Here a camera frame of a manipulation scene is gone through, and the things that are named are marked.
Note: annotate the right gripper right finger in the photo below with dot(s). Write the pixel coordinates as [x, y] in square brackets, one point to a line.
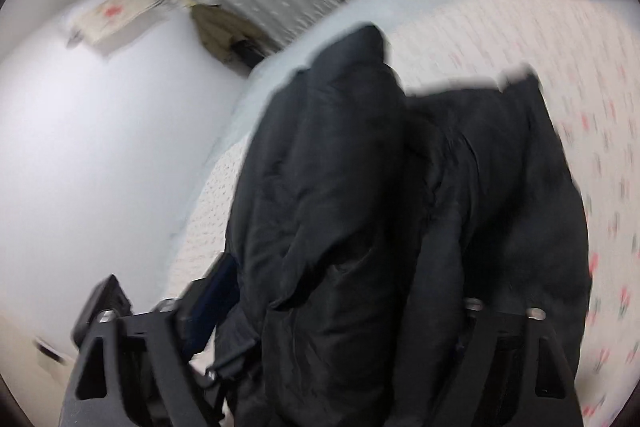
[513, 373]

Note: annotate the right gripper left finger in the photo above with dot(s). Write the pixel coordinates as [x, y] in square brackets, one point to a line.
[137, 371]

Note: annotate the black puffer jacket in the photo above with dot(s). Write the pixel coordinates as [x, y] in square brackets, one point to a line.
[363, 219]

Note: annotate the light blue quilted blanket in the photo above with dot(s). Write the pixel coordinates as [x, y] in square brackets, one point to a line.
[277, 69]

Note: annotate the olive green hanging garment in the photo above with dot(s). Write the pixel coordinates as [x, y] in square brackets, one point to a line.
[229, 37]

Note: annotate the cherry print bed sheet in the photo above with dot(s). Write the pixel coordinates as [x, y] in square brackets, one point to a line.
[586, 60]

